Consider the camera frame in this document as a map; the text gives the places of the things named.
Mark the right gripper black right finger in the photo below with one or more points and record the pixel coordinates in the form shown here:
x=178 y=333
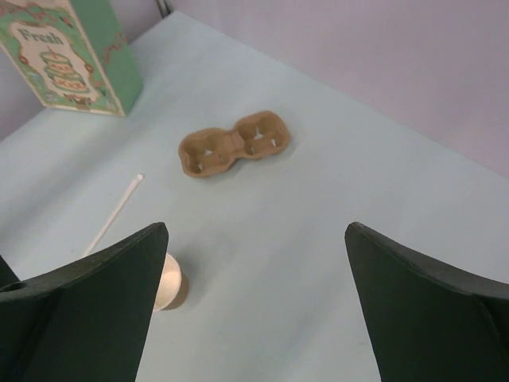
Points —
x=427 y=320

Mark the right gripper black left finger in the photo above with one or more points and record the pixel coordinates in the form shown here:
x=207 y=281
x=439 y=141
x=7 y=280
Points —
x=87 y=320

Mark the brown paper coffee cup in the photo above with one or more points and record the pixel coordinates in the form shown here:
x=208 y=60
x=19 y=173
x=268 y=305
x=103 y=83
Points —
x=173 y=286

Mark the white paper-wrapped straw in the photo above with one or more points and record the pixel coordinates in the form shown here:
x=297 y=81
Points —
x=114 y=214

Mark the brown cardboard cup carrier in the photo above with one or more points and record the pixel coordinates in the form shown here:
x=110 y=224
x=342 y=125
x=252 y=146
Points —
x=214 y=150

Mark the green illustrated paper bag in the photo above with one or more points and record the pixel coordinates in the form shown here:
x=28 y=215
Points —
x=73 y=54

